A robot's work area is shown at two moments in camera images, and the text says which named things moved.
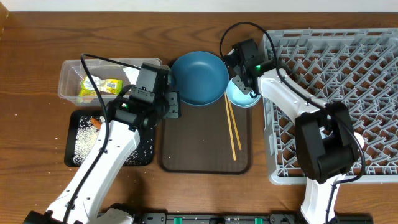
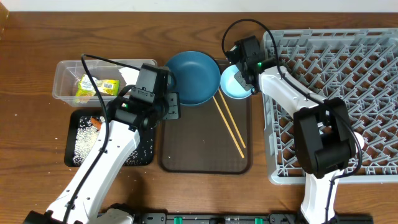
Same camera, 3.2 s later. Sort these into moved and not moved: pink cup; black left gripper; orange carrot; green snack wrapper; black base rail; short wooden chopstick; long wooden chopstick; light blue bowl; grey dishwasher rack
Moved: light blue bowl; short wooden chopstick; long wooden chopstick
Not moved: grey dishwasher rack; green snack wrapper; black base rail; pink cup; orange carrot; black left gripper
